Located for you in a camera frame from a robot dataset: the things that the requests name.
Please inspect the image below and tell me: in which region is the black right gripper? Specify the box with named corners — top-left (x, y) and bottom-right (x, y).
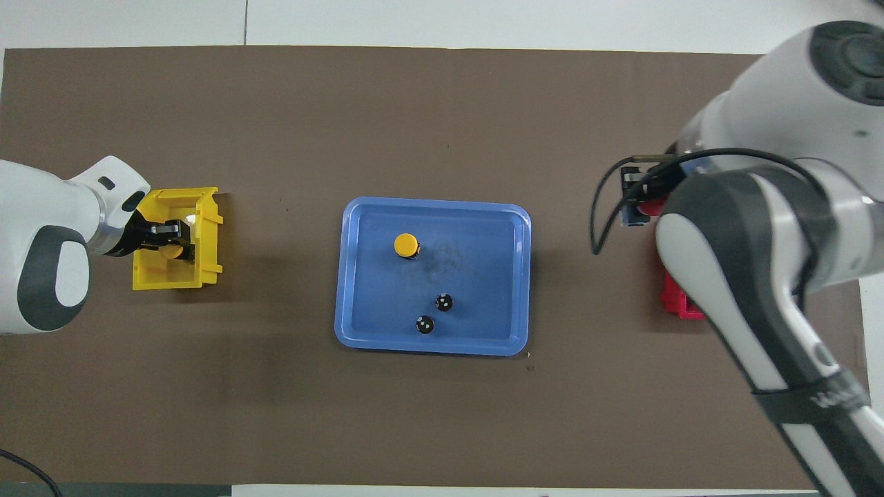
top-left (619, 157), bottom-right (691, 228)

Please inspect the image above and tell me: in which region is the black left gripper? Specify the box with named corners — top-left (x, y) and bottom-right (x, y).
top-left (104, 207), bottom-right (196, 264)

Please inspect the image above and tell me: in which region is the yellow plastic bin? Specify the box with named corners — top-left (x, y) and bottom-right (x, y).
top-left (132, 186), bottom-right (225, 291)

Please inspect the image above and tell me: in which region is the red plastic bin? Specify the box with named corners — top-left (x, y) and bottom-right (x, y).
top-left (658, 271), bottom-right (707, 320)

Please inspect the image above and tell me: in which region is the blue plastic tray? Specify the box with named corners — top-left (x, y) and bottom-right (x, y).
top-left (334, 197), bottom-right (532, 358)

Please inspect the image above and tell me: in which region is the brown paper table mat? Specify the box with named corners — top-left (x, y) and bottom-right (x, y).
top-left (0, 45), bottom-right (878, 487)

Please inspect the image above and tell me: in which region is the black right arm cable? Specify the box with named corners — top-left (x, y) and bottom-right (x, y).
top-left (589, 147), bottom-right (823, 311)

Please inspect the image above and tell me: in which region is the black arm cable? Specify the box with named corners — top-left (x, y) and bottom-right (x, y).
top-left (589, 147), bottom-right (823, 311)
top-left (0, 447), bottom-right (64, 497)

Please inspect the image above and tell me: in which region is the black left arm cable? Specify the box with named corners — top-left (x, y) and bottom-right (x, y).
top-left (0, 447), bottom-right (64, 497)

